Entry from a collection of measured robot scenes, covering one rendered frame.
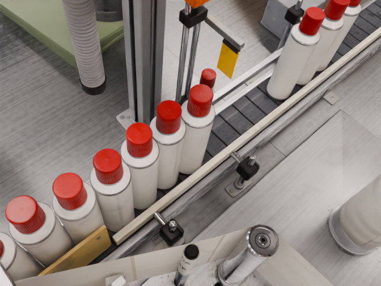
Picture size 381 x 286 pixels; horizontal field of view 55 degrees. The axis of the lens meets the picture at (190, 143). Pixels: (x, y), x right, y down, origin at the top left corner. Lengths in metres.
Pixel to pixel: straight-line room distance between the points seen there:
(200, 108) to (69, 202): 0.21
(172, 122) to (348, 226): 0.33
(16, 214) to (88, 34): 0.21
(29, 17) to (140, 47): 0.43
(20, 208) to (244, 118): 0.46
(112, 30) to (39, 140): 0.30
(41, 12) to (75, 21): 0.55
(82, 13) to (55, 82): 0.46
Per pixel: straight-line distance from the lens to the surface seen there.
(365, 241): 0.64
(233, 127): 0.72
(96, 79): 0.48
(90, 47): 0.44
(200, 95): 0.49
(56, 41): 0.87
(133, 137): 0.45
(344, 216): 0.65
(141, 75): 0.61
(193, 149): 0.57
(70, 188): 0.43
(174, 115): 0.47
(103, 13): 0.90
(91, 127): 0.77
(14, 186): 0.74
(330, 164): 0.75
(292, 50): 0.69
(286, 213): 0.67
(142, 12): 0.52
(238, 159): 0.65
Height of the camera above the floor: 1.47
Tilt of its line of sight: 59 degrees down
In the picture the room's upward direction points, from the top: 11 degrees clockwise
